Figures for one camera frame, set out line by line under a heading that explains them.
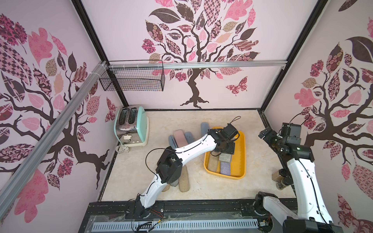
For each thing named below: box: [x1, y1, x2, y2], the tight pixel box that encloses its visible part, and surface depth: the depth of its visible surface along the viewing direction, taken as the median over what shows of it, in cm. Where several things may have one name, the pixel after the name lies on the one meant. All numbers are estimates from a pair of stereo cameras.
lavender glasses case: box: [220, 161, 231, 176], surface depth 87 cm
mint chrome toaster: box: [114, 105, 150, 148], surface depth 95 cm
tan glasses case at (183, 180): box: [178, 165, 190, 193], surface depth 82 cm
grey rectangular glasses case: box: [218, 152, 232, 163], surface depth 81 cm
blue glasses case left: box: [168, 134, 179, 150], surface depth 98 cm
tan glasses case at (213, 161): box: [207, 150, 222, 173], surface depth 89 cm
